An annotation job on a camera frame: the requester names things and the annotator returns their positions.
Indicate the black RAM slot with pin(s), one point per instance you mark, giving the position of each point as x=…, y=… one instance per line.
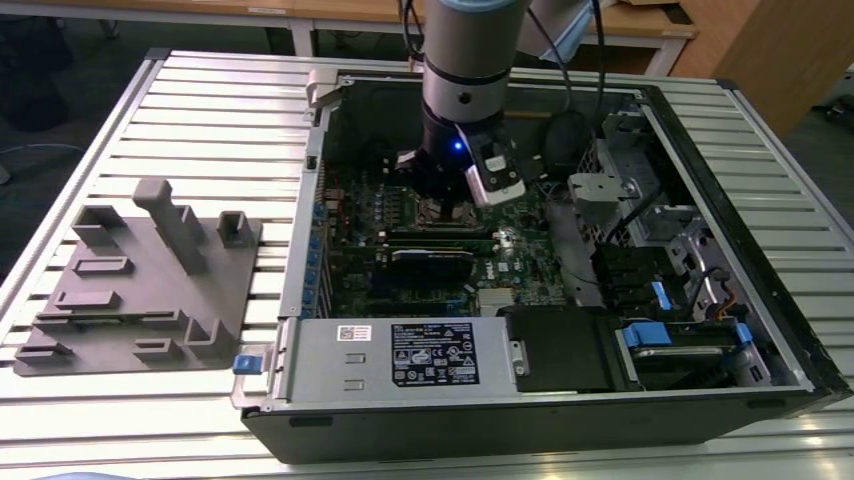
x=441, y=237
x=441, y=234
x=441, y=230

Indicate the blue plastic clip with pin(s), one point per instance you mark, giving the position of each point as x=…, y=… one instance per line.
x=742, y=334
x=660, y=295

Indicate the hard disk in blue carrier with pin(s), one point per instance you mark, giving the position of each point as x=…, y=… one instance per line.
x=644, y=334

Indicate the black fan housing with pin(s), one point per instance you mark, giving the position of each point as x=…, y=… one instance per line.
x=627, y=275

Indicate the wooden cabinet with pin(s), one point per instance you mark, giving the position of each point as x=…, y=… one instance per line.
x=788, y=60

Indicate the silver CPU chip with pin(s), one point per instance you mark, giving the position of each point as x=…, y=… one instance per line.
x=462, y=214

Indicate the black plastic shroud box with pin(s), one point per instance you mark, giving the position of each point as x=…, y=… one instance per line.
x=561, y=350

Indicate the black graphics card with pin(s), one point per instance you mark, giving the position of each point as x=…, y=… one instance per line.
x=434, y=272

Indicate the silver metal bracket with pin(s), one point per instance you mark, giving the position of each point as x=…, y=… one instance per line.
x=597, y=192

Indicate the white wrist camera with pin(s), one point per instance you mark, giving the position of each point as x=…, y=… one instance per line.
x=497, y=192

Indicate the green motherboard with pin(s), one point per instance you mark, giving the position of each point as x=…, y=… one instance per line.
x=527, y=250

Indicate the CPU socket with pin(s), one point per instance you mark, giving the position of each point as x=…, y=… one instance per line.
x=415, y=226

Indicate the grey parts rack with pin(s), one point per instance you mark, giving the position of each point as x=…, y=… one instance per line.
x=154, y=300

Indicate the grey power supply unit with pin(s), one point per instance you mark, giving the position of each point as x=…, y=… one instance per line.
x=321, y=360

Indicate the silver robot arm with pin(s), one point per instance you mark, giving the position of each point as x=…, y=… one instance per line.
x=467, y=50

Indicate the light wooden desk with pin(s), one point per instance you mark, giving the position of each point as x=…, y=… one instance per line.
x=641, y=27
x=200, y=7

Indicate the blue power supply latch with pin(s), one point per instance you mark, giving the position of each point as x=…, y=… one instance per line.
x=247, y=364

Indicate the silver chipset heatsink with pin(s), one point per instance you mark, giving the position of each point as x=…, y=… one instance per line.
x=497, y=297

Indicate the black PC case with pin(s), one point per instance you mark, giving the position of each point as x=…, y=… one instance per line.
x=467, y=430

